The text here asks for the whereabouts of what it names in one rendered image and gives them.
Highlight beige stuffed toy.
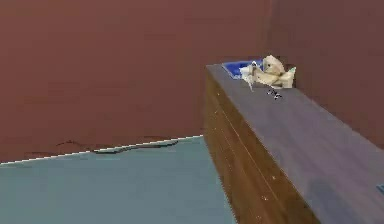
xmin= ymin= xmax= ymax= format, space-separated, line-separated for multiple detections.
xmin=239 ymin=54 xmax=297 ymax=93

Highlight small black and white object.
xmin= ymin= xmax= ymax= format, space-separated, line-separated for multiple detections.
xmin=266 ymin=87 xmax=283 ymax=101

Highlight blue bowl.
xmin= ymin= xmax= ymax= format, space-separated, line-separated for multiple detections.
xmin=221 ymin=59 xmax=264 ymax=80

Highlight brown wooden chest of drawers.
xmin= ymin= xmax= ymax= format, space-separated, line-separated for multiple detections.
xmin=203 ymin=61 xmax=384 ymax=224

